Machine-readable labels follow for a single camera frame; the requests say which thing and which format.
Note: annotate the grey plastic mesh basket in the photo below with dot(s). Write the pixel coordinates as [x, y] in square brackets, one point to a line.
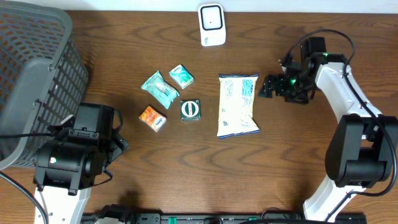
[43, 78]

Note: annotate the teal wet wipes pack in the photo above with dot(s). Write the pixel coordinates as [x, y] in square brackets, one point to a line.
[160, 89]

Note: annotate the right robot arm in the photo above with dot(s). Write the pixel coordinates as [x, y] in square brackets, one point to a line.
[361, 158]

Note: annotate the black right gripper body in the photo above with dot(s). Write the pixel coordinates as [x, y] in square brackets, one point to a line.
[294, 85]

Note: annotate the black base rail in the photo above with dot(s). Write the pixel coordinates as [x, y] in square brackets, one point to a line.
[124, 215]

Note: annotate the small teal tissue pack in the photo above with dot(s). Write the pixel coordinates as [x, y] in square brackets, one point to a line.
[181, 76]

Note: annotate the white barcode scanner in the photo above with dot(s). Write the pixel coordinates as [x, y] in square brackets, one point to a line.
[212, 25]

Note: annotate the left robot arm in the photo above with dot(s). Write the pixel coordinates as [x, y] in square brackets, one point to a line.
[82, 147]

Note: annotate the large yellow wet wipes pack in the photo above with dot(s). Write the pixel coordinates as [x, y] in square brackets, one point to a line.
[235, 116]

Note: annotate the orange tissue pack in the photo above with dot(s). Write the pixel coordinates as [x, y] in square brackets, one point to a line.
[153, 119]

